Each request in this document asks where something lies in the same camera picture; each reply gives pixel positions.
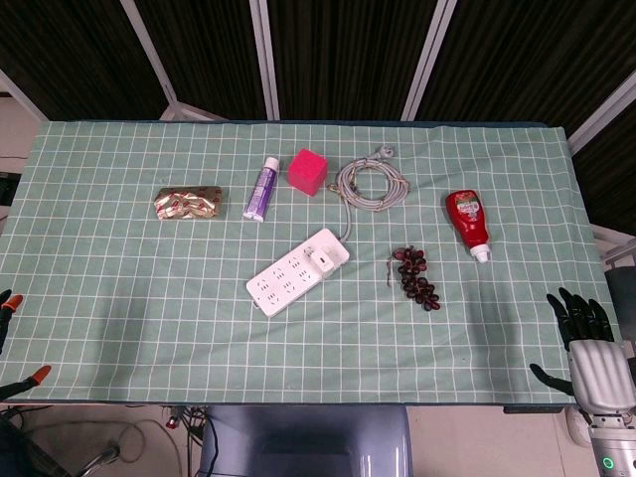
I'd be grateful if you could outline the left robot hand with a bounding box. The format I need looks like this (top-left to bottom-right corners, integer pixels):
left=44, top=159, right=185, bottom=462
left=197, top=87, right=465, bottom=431
left=0, top=289, right=53, bottom=401

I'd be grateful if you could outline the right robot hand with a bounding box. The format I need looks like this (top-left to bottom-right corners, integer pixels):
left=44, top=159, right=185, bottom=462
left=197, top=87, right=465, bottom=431
left=529, top=286, right=636, bottom=418

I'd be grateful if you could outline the white power strip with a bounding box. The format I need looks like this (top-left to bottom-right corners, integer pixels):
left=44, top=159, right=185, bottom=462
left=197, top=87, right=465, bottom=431
left=245, top=227, right=352, bottom=317

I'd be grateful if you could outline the white charger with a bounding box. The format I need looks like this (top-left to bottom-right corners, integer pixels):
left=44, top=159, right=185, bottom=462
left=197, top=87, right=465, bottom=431
left=302, top=243, right=337, bottom=278

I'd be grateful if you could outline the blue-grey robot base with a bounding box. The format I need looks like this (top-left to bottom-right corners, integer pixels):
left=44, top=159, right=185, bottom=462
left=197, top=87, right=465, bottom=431
left=198, top=404, right=413, bottom=477

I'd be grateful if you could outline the green checked tablecloth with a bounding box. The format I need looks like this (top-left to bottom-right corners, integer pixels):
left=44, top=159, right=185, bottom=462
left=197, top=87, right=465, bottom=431
left=0, top=120, right=636, bottom=404

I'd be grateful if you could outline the black folding screen panel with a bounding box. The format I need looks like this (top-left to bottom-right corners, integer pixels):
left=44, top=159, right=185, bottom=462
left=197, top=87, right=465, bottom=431
left=120, top=0, right=279, bottom=122
left=400, top=0, right=636, bottom=145
left=568, top=101, right=636, bottom=235
left=0, top=0, right=176, bottom=122
left=250, top=0, right=457, bottom=122

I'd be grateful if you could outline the red ketchup bottle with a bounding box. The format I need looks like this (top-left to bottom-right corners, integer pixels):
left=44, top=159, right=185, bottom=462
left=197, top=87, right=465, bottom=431
left=444, top=190, right=493, bottom=263

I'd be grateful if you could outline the gold foil snack package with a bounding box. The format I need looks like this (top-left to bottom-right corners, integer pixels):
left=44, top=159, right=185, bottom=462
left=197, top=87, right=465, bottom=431
left=152, top=185, right=224, bottom=221

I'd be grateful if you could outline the dark red grape bunch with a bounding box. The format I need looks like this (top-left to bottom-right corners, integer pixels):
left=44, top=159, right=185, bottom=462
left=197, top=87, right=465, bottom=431
left=386, top=245, right=441, bottom=313

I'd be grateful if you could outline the purple white toothpaste tube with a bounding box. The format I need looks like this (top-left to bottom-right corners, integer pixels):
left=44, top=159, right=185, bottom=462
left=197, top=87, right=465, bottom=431
left=241, top=156, right=281, bottom=223

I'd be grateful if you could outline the pink foam cube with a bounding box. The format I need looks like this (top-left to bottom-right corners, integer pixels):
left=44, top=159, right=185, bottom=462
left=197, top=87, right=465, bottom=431
left=287, top=147, right=329, bottom=198

